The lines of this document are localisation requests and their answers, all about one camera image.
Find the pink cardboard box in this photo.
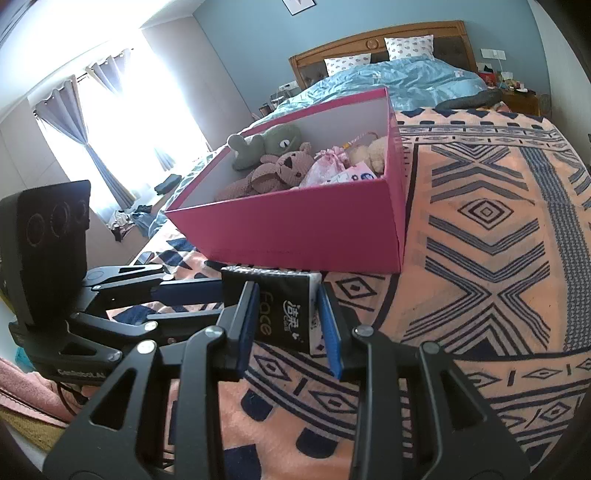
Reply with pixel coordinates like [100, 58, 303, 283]
[165, 88, 409, 274]

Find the cream plush toy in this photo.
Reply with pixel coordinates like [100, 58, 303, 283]
[346, 137, 389, 176]

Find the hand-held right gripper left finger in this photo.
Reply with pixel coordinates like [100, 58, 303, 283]
[44, 281, 260, 480]

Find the wooden nightstand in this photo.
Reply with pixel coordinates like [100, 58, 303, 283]
[501, 88, 541, 116]

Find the blue duvet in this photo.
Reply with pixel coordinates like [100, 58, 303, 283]
[249, 58, 488, 134]

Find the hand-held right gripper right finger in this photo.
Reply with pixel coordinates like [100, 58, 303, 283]
[318, 281, 532, 480]

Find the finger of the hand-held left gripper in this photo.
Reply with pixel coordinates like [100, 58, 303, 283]
[71, 309, 235, 352]
[81, 264, 225, 310]

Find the pink brocade pouch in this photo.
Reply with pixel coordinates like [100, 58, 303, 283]
[300, 131, 377, 188]

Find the dark folded garment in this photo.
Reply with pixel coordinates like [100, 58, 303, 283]
[154, 174, 182, 195]

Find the white patterned pillow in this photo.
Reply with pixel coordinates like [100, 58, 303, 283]
[324, 53, 372, 77]
[385, 34, 435, 61]

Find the pile of clothes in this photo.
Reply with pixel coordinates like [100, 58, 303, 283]
[106, 203, 160, 241]

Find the floral tissue pack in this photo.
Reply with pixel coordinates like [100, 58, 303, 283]
[318, 161, 377, 185]

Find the peach patterned blanket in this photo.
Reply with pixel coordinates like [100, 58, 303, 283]
[134, 108, 591, 480]

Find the black tissue pack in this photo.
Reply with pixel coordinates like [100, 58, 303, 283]
[221, 265, 324, 356]

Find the green plush frog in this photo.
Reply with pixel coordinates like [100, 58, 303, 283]
[227, 124, 303, 171]

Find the dark grey cloth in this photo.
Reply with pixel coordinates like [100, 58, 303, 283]
[436, 88, 504, 112]

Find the wooden headboard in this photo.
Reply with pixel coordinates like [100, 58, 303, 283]
[289, 20, 476, 90]

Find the pink knit plush bear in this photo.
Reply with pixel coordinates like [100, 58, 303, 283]
[215, 142, 317, 201]

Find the grey-purple curtain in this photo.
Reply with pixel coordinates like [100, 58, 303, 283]
[34, 88, 134, 208]
[88, 48, 176, 171]

